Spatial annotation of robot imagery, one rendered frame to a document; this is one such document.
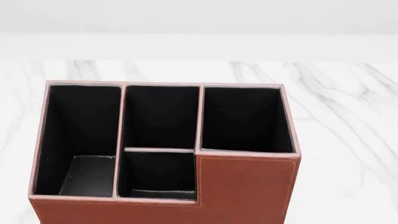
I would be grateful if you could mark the brown leather desk caddy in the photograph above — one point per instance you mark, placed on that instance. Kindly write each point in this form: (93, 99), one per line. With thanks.
(248, 186)

